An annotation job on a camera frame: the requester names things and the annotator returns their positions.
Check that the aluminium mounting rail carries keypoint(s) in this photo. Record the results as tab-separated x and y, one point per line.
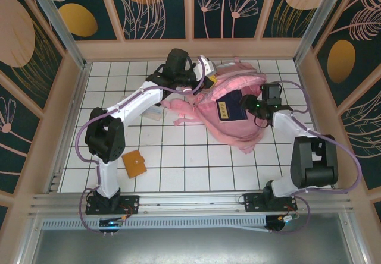
190	203

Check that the navy blue book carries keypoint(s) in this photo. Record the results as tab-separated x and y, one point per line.
230	106

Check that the aluminium frame post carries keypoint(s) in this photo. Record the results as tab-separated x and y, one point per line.
355	240
61	29
29	240
319	20

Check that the dark floral wall panel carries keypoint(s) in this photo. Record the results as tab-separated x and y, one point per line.
285	14
18	38
226	8
357	38
149	14
15	142
366	142
89	8

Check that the grey metal plate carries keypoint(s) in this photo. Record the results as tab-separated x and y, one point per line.
190	246

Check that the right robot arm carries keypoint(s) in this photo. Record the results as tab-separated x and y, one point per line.
312	163

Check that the aluminium side rail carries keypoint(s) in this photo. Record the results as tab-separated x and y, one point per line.
319	127
76	97

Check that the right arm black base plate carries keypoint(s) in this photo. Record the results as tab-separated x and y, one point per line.
251	203

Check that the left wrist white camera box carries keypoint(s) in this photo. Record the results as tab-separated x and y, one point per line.
206	66

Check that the orange snap wallet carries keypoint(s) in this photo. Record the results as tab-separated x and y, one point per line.
134	164

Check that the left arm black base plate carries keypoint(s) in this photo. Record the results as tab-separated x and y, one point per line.
131	203

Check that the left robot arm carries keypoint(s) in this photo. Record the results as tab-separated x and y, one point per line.
104	133

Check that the clear pencil case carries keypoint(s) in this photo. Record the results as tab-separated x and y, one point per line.
154	113

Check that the pink school backpack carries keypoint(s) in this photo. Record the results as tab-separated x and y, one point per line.
232	130

